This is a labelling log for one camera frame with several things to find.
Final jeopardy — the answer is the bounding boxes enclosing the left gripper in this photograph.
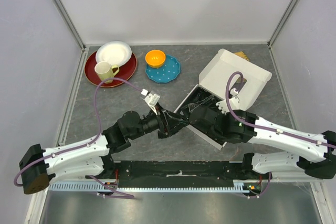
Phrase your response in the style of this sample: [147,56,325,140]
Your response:
[130,102,189,140]

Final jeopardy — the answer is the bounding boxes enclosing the white cardboard box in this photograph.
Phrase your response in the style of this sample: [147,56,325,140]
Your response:
[173,48,272,152]

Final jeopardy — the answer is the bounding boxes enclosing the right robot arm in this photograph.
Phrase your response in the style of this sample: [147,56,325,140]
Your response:
[188,105,335,179]

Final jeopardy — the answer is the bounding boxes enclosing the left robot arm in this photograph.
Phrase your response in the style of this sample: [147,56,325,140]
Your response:
[14,109,189,195]

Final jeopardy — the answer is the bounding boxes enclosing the black plastic tray insert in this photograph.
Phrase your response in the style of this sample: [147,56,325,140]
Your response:
[176,87,223,118]

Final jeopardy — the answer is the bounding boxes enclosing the blue dotted plate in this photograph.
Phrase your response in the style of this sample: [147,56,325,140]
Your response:
[145,55,181,83]

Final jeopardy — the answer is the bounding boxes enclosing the orange bowl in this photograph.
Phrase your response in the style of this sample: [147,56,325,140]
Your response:
[145,49,166,68]

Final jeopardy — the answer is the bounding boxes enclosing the red round plate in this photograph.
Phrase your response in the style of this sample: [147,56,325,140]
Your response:
[83,50,138,88]

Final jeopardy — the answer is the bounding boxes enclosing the cream mug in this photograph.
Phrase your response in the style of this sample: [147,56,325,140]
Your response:
[94,61,119,83]

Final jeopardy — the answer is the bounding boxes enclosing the white paper plate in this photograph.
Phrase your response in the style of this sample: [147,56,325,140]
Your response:
[96,41,132,67]

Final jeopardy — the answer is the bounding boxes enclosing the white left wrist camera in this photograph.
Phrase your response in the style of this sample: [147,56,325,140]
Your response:
[141,89,160,114]

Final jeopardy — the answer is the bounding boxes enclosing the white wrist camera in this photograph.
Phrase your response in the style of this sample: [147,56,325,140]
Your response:
[141,89,160,114]
[216,88,240,114]

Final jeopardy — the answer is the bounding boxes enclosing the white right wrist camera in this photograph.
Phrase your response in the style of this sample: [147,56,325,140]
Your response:
[216,88,240,114]

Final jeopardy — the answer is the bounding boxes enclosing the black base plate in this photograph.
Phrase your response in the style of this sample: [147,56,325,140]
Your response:
[86,160,266,188]

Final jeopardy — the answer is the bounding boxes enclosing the right aluminium frame post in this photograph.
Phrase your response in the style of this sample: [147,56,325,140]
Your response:
[267,0,300,49]

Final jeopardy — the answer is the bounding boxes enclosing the aluminium frame post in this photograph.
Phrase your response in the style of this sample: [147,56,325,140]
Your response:
[267,0,300,49]
[52,0,86,50]

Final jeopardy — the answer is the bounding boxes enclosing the left aluminium frame post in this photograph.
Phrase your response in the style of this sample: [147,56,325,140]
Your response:
[52,0,86,50]

